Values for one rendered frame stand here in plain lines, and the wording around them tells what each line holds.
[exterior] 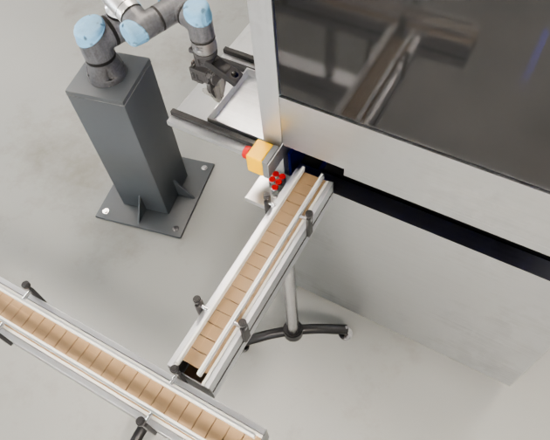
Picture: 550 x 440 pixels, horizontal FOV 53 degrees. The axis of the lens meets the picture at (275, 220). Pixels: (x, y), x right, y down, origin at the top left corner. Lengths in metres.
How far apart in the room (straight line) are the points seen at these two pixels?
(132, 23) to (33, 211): 1.60
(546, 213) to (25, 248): 2.31
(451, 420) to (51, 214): 2.07
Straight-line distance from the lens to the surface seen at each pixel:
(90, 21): 2.19
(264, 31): 1.37
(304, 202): 1.57
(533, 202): 1.42
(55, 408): 2.56
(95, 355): 1.51
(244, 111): 1.92
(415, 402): 2.37
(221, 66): 1.74
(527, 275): 1.67
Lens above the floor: 2.27
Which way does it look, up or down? 58 degrees down
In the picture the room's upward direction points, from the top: 7 degrees counter-clockwise
